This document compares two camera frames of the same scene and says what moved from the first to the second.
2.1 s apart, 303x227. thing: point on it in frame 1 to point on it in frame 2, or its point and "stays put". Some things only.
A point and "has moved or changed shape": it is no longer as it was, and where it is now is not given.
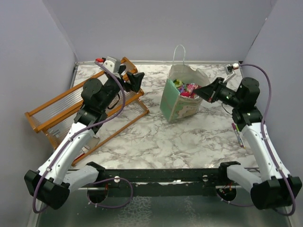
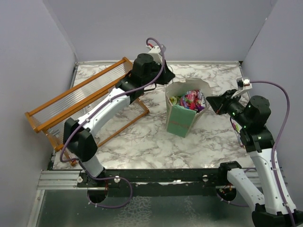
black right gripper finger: (215, 84) to (217, 100)
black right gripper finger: (206, 92) to (219, 104)
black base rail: (161, 182) stays put
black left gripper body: (112, 87) to (156, 68)
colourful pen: (238, 134) stays put
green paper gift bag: (177, 99) has moved or changed shape
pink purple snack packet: (187, 90) to (194, 100)
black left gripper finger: (135, 83) to (168, 75)
